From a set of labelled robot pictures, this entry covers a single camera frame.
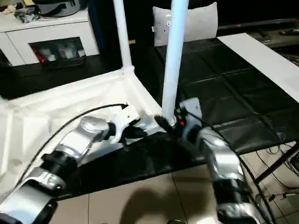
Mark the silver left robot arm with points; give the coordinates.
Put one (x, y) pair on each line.
(88, 130)

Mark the white cabinet with glass doors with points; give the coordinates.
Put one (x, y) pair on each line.
(46, 30)

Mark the black work mat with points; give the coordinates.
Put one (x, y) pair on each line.
(233, 81)

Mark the grey cushion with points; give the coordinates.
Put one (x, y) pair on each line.
(201, 25)

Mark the chrome metal frame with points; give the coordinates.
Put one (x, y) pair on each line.
(289, 193)

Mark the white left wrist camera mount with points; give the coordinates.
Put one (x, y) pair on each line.
(126, 116)

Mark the grey rounded device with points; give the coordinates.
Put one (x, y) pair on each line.
(58, 8)

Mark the white plastic table top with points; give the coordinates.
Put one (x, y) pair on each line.
(70, 98)

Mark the white flat board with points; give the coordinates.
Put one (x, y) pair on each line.
(257, 58)

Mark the dark tangled small object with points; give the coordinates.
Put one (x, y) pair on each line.
(25, 16)

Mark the black box with yellow label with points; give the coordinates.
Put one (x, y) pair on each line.
(144, 23)

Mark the yellow small box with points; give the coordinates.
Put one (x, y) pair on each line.
(28, 2)

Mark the pale small toy figure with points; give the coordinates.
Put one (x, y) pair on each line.
(10, 9)

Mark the black tripod leg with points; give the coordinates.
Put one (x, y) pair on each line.
(275, 165)

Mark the white plastic table leg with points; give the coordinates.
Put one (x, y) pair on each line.
(122, 35)
(174, 58)

